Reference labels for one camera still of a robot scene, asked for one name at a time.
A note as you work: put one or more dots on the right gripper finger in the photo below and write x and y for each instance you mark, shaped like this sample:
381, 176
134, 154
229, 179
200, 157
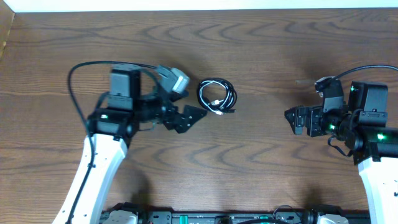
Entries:
296, 121
297, 108

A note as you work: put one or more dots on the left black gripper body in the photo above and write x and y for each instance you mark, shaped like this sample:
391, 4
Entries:
153, 106

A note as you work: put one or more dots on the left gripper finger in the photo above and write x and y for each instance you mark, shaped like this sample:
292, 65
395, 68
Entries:
174, 96
182, 122

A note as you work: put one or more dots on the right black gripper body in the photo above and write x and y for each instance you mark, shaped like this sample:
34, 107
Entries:
323, 124

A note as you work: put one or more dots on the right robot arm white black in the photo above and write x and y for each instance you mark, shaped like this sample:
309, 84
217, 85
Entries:
360, 123

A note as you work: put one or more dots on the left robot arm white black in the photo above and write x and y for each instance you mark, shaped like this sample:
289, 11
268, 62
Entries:
138, 93

